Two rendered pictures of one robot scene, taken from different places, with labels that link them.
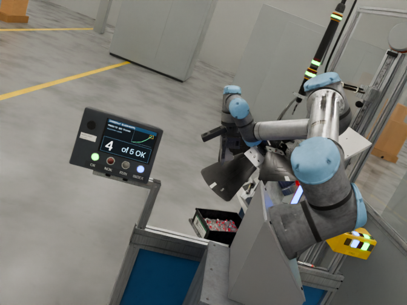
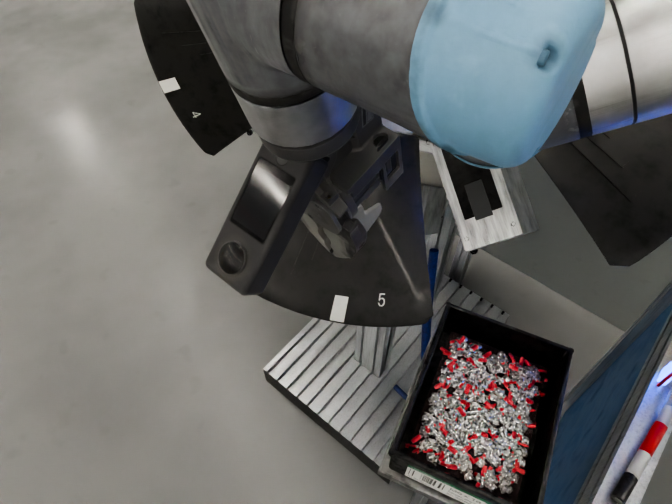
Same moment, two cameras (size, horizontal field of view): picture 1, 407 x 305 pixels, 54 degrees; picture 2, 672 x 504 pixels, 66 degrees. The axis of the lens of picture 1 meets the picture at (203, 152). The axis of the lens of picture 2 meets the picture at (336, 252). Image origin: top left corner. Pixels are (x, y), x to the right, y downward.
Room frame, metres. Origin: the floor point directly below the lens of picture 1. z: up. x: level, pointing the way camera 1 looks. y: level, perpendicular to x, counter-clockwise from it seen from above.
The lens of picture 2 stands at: (1.47, 0.09, 1.47)
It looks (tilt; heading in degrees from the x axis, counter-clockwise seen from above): 53 degrees down; 324
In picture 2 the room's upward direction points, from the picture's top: straight up
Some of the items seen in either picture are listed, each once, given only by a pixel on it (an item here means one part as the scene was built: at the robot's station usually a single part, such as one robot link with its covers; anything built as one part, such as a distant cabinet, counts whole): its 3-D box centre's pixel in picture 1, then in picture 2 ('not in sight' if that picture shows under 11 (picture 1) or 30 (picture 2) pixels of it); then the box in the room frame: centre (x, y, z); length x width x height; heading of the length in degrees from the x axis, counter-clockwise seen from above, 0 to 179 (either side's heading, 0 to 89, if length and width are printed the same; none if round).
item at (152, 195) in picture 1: (148, 204); not in sight; (1.30, 0.12, 0.96); 0.03 x 0.03 x 0.20; 14
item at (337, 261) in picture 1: (337, 260); not in sight; (1.51, -0.68, 0.92); 0.03 x 0.03 x 0.12; 14
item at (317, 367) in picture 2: not in sight; (389, 346); (1.97, -0.47, 0.04); 0.62 x 0.46 x 0.08; 104
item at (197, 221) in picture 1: (221, 227); (480, 408); (1.56, -0.19, 0.85); 0.22 x 0.17 x 0.07; 120
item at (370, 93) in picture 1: (367, 93); not in sight; (2.26, -0.71, 1.55); 0.10 x 0.07 x 0.08; 139
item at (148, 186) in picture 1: (127, 177); not in sight; (1.28, 0.22, 1.04); 0.24 x 0.03 x 0.03; 104
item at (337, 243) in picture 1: (349, 241); not in sight; (1.51, -0.68, 1.02); 0.16 x 0.10 x 0.11; 104
